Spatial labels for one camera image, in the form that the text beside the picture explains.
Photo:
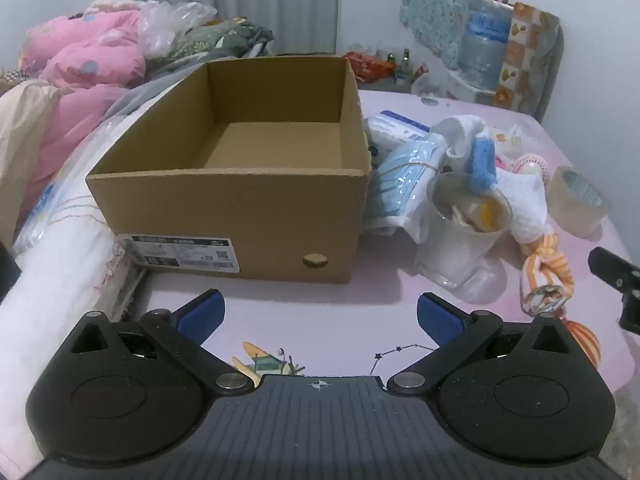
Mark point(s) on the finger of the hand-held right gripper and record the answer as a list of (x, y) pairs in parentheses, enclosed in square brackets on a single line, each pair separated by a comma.
[(612, 267)]

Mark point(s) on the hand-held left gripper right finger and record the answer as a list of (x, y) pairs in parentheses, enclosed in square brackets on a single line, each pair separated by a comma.
[(440, 317)]

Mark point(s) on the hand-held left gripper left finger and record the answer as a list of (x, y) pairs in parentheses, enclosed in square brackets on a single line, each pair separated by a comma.
[(202, 315)]

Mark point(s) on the orange striped cloth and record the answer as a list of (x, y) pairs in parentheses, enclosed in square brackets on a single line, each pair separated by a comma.
[(547, 270)]

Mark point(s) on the brown cardboard box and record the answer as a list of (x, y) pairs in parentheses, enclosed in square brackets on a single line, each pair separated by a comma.
[(225, 220)]

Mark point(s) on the white cloth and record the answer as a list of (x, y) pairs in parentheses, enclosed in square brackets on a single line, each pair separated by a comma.
[(525, 200)]

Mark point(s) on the blue face mask pack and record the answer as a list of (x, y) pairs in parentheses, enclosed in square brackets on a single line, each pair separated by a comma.
[(400, 180)]

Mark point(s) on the blue sponge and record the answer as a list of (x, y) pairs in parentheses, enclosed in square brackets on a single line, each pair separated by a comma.
[(482, 162)]

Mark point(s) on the clear plastic cup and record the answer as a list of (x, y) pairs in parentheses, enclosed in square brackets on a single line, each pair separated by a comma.
[(450, 250)]

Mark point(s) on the clear tape roll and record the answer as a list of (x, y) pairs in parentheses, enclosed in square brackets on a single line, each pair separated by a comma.
[(565, 210)]

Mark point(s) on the pink printed tablecloth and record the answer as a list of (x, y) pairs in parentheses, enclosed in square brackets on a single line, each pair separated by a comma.
[(350, 320)]

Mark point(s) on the white baseball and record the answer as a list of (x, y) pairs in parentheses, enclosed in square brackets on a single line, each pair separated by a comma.
[(532, 164)]

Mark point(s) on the pink white ball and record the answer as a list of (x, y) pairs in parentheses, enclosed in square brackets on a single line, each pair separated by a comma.
[(502, 162)]

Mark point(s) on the crumpled white plastic wrapper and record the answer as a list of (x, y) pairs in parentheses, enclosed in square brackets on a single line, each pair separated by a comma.
[(510, 137)]

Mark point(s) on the plastic wrapped bed mattress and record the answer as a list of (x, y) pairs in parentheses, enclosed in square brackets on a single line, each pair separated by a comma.
[(65, 200)]

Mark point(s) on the blue white tissue pack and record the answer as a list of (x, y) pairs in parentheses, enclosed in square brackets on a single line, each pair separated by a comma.
[(395, 127)]

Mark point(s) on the orange floral patterned mattress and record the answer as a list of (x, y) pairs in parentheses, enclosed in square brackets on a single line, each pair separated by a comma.
[(530, 60)]

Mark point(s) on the white water dispenser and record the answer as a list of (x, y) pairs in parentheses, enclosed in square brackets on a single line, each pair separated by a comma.
[(465, 91)]

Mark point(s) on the white plastic bag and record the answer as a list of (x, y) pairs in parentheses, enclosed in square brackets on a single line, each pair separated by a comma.
[(430, 85)]

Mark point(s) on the beige cloth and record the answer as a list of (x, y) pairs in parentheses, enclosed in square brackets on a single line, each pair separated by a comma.
[(25, 135)]

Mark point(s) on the blue water jug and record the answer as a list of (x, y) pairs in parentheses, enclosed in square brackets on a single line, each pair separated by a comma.
[(482, 45)]

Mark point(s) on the red plastic bag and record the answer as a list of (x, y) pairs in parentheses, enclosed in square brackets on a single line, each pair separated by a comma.
[(370, 66)]

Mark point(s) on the pink comforter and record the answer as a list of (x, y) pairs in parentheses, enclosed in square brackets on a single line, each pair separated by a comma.
[(85, 75)]

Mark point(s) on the grey floral blanket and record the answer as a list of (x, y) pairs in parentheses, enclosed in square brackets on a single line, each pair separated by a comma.
[(210, 42)]

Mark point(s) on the clear plastic bag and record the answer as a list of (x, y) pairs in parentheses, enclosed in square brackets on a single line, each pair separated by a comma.
[(165, 22)]

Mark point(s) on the grey curtain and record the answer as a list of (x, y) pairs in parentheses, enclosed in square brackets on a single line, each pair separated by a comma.
[(275, 0)]

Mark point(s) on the teal patterned wall cloth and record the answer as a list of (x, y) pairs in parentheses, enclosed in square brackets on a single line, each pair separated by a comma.
[(435, 5)]

